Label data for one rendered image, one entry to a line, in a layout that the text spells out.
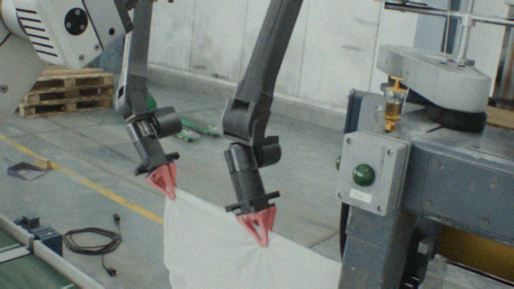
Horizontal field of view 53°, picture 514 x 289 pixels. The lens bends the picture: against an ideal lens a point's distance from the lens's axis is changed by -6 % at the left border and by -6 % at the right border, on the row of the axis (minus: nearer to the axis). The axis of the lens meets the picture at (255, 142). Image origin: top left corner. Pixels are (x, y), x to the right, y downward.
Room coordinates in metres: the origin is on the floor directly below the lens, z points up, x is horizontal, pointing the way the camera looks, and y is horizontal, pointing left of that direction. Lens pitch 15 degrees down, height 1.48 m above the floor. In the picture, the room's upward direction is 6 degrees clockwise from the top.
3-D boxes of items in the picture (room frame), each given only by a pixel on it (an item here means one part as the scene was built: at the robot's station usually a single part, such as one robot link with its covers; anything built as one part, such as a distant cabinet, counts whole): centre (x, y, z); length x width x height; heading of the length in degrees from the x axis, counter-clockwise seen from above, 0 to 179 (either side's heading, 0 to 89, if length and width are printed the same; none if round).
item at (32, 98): (6.16, 2.48, 0.22); 1.21 x 0.84 x 0.14; 143
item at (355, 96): (1.19, -0.23, 1.25); 0.10 x 0.08 x 0.12; 168
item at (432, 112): (0.78, -0.30, 1.35); 0.09 x 0.09 x 0.03
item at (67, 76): (6.12, 2.48, 0.36); 1.20 x 0.82 x 0.14; 139
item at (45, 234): (2.14, 0.97, 0.35); 0.30 x 0.15 x 0.15; 53
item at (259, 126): (1.05, 0.00, 1.21); 0.11 x 0.09 x 0.12; 143
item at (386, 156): (0.66, -0.15, 1.29); 0.08 x 0.05 x 0.09; 53
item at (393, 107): (0.71, -0.18, 1.37); 0.03 x 0.02 x 0.03; 53
